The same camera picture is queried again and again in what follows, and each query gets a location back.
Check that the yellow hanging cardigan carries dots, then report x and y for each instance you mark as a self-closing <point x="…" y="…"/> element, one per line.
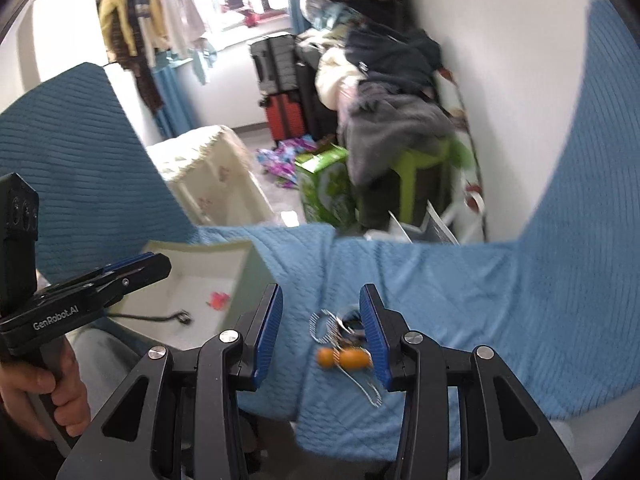
<point x="152" y="5"/>

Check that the floral patterned panel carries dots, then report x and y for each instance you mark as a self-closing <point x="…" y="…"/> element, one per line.
<point x="467" y="125"/>

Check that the grey garment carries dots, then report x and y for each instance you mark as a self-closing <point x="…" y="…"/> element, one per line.
<point x="395" y="120"/>

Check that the brown striped hanging garment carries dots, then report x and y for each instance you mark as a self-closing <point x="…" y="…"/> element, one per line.
<point x="145" y="80"/>

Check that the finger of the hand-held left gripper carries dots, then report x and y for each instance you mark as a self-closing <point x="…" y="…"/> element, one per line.
<point x="131" y="262"/>
<point x="140" y="277"/>

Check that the blue quilted blanket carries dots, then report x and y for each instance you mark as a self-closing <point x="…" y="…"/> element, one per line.
<point x="450" y="310"/>

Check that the red suitcase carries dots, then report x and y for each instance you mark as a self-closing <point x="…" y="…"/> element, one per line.
<point x="285" y="115"/>

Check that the navy jacket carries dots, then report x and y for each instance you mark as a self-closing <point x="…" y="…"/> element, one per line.
<point x="395" y="52"/>

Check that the pink hanging garment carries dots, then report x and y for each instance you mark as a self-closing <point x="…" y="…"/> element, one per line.
<point x="187" y="15"/>

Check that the black smooth suitcase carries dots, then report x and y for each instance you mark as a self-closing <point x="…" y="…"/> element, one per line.
<point x="312" y="95"/>

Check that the orange gourd pendant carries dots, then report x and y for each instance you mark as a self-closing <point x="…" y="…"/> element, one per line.
<point x="354" y="359"/>

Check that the pink hair clip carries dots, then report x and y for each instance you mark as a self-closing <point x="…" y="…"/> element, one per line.
<point x="219" y="300"/>

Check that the colourful plastic wrapping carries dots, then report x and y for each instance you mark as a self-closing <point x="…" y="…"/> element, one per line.
<point x="287" y="157"/>

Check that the person's left hand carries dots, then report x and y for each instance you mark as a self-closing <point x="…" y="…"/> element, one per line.
<point x="75" y="400"/>

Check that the light blue hanging garment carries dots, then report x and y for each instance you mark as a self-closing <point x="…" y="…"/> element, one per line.
<point x="202" y="62"/>

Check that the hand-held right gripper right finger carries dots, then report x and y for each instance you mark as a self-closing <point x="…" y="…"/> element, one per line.
<point x="375" y="340"/>

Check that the person's grey trousers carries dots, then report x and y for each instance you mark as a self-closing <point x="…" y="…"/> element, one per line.
<point x="107" y="355"/>

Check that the white plastic bag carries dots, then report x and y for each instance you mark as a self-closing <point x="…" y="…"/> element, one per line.
<point x="420" y="232"/>

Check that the black ribbed suitcase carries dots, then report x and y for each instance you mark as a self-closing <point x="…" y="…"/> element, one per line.
<point x="272" y="65"/>

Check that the white cardboard box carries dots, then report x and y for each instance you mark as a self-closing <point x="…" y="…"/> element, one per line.
<point x="200" y="280"/>

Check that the cream padded coat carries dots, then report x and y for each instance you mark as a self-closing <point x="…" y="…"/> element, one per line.
<point x="335" y="80"/>

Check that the green plastic stool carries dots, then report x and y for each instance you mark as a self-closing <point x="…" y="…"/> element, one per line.
<point x="425" y="165"/>

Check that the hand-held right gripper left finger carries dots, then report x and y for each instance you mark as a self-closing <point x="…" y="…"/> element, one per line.
<point x="266" y="332"/>

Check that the blue curtain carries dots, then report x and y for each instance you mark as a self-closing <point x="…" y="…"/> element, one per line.
<point x="172" y="105"/>

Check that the green printed carton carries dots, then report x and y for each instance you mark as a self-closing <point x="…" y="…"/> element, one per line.
<point x="325" y="185"/>

